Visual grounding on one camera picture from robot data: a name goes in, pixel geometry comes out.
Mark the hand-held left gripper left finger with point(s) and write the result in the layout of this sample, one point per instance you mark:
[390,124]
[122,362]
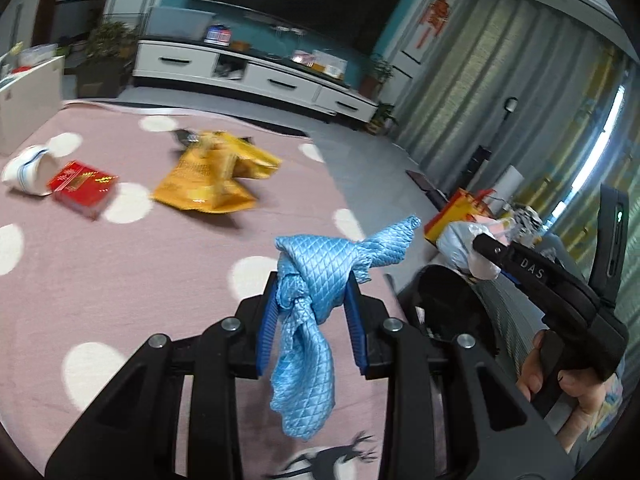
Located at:
[265,332]

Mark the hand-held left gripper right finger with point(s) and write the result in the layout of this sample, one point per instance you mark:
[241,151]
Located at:
[356,332]

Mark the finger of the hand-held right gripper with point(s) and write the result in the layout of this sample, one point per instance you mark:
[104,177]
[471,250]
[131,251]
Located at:
[540,272]

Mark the white tissue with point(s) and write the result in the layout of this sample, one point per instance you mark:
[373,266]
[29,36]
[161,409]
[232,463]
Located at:
[486,266]

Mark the blue quilted cloth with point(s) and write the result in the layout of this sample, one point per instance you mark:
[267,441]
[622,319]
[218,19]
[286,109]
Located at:
[310,280]

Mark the black trash bin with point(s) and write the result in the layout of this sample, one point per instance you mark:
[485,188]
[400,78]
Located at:
[450,305]

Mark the person's right hand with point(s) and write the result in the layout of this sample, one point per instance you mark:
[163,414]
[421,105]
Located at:
[580,395]

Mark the grey plastic bag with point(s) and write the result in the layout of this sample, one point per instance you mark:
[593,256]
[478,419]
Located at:
[452,242]

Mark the orange shopping bag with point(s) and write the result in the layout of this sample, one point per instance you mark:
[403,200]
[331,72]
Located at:
[452,212]

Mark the black floor stand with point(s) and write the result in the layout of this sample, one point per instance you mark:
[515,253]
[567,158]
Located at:
[492,150]

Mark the pink dotted blanket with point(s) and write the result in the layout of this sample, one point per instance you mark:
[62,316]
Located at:
[125,270]

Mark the yellow chip bag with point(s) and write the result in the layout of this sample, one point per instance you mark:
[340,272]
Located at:
[210,180]

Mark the grey curtain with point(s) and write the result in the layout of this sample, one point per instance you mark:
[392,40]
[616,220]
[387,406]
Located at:
[505,80]

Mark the dark green wrapper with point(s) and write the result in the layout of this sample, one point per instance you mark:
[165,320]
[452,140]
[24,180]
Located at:
[185,136]

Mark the small potted plant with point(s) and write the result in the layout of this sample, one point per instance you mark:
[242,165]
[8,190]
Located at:
[382,117]

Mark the red box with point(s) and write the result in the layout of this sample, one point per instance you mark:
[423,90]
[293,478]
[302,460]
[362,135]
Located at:
[80,187]

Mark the white television cabinet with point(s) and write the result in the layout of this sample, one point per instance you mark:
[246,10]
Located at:
[250,77]

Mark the tall potted plant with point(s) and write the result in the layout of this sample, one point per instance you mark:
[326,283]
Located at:
[377,75]

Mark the white paper cup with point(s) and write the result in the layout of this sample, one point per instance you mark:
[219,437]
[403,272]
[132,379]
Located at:
[27,170]

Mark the large potted plant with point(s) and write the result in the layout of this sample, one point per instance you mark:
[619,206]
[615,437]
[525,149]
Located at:
[107,55]

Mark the grey-blue storage box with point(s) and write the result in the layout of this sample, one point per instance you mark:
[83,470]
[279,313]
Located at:
[177,22]

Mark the black television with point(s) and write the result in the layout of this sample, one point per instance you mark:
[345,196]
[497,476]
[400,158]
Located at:
[295,5]

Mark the white storage box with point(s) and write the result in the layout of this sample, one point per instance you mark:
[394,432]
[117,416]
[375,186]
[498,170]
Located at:
[27,100]

